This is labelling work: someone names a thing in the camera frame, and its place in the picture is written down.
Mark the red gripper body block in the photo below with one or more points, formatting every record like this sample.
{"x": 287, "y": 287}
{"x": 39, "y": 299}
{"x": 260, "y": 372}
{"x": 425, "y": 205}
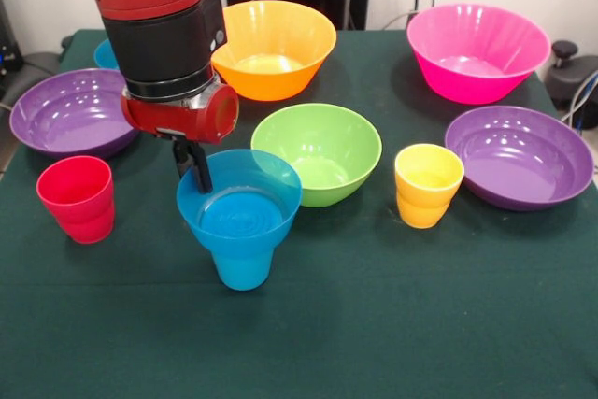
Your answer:
{"x": 173, "y": 119}

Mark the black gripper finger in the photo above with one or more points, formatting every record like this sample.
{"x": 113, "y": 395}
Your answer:
{"x": 201, "y": 167}
{"x": 182, "y": 158}

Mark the small blue plastic bowl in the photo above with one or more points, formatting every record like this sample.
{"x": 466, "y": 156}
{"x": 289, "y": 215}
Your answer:
{"x": 105, "y": 55}
{"x": 238, "y": 240}

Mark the blue plastic cup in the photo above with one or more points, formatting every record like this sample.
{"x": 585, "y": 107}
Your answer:
{"x": 243, "y": 273}

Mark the orange plastic bowl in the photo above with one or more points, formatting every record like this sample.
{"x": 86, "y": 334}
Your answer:
{"x": 280, "y": 39}

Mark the green plastic bowl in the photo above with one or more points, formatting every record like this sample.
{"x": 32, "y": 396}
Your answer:
{"x": 341, "y": 137}

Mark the pink plastic bowl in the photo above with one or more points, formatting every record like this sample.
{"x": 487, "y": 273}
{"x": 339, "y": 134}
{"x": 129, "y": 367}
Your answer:
{"x": 474, "y": 81}

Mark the purple plastic bowl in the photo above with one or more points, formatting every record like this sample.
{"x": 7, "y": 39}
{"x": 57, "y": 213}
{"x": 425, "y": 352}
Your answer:
{"x": 65, "y": 123}
{"x": 518, "y": 170}

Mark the red plastic cup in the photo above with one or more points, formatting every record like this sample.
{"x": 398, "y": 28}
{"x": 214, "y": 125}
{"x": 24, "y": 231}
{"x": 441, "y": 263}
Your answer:
{"x": 81, "y": 217}

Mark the small black table clamp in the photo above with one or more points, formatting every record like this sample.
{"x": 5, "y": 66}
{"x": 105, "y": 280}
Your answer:
{"x": 67, "y": 40}

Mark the grey rounded base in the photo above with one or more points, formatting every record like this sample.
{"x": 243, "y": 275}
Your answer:
{"x": 39, "y": 67}

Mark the black equipment box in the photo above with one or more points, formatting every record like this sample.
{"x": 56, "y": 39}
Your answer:
{"x": 8, "y": 53}

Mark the dark green tablecloth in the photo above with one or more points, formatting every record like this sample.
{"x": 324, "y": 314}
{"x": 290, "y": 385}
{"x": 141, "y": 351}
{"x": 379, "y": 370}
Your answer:
{"x": 299, "y": 324}

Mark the yellow plastic cup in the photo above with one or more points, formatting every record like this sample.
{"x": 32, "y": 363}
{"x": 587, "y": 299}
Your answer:
{"x": 422, "y": 207}

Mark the black clamp with knob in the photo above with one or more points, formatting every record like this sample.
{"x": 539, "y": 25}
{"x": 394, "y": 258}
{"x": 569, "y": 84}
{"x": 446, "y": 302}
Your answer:
{"x": 572, "y": 74}

